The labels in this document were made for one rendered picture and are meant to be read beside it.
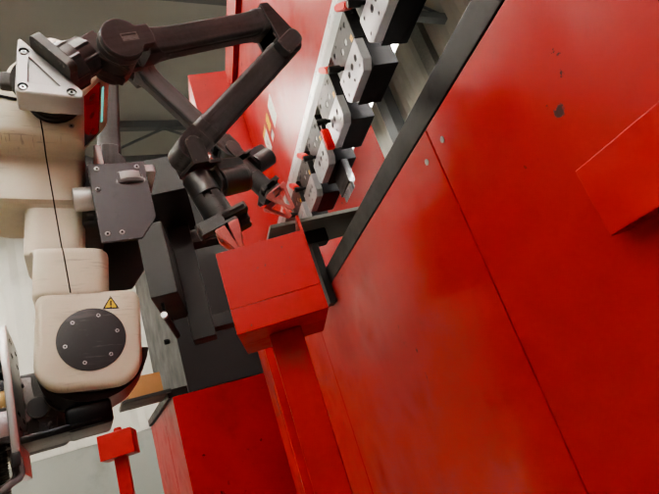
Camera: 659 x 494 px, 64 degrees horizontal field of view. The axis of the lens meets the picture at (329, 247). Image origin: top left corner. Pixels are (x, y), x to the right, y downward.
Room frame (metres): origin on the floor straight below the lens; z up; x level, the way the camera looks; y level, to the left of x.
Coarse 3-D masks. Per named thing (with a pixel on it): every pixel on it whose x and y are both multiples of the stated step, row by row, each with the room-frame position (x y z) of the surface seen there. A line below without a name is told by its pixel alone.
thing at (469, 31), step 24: (480, 0) 0.50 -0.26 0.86; (504, 0) 0.48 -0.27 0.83; (480, 24) 0.52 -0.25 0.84; (456, 48) 0.57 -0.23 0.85; (432, 72) 0.63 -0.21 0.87; (456, 72) 0.59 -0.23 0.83; (432, 96) 0.65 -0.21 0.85; (408, 120) 0.73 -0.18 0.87; (408, 144) 0.75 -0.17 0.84; (384, 168) 0.85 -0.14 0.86; (384, 192) 0.89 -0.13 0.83; (360, 216) 1.03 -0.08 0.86; (336, 264) 1.27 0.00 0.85
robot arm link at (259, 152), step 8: (232, 144) 1.29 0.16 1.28; (232, 152) 1.28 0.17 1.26; (240, 152) 1.30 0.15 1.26; (248, 152) 1.32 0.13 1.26; (256, 152) 1.34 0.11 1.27; (264, 152) 1.34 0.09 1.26; (272, 152) 1.36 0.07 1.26; (264, 160) 1.34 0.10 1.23; (272, 160) 1.36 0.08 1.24; (264, 168) 1.35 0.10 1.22
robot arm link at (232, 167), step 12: (192, 144) 0.84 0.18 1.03; (192, 156) 0.85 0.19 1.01; (204, 156) 0.86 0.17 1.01; (192, 168) 0.87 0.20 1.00; (204, 168) 0.90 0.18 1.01; (228, 168) 0.91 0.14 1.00; (240, 168) 0.92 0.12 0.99; (228, 180) 0.90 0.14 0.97; (240, 180) 0.92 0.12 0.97; (252, 180) 0.94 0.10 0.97; (228, 192) 0.92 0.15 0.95; (240, 192) 0.95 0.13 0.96
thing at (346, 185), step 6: (342, 162) 1.38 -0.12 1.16; (348, 162) 1.38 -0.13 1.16; (342, 168) 1.39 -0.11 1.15; (348, 168) 1.38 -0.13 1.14; (336, 174) 1.45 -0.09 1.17; (342, 174) 1.41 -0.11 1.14; (348, 174) 1.38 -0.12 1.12; (336, 180) 1.46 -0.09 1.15; (342, 180) 1.42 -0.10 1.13; (348, 180) 1.38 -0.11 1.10; (342, 186) 1.44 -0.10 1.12; (348, 186) 1.41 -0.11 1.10; (354, 186) 1.38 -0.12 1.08; (342, 192) 1.45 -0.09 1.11; (348, 192) 1.43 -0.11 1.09; (348, 198) 1.45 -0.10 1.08
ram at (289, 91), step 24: (264, 0) 1.44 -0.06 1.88; (288, 0) 1.25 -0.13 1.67; (312, 0) 1.11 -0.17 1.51; (288, 24) 1.31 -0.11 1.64; (312, 24) 1.16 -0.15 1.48; (336, 24) 1.04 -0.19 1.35; (240, 48) 1.89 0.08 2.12; (312, 48) 1.22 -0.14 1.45; (240, 72) 2.01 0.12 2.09; (288, 72) 1.45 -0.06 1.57; (312, 72) 1.27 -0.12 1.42; (264, 96) 1.79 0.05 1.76; (288, 96) 1.52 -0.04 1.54; (264, 120) 1.89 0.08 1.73; (288, 120) 1.60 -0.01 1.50; (312, 120) 1.40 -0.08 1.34; (264, 144) 2.01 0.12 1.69; (288, 144) 1.69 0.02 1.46; (288, 168) 1.78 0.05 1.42
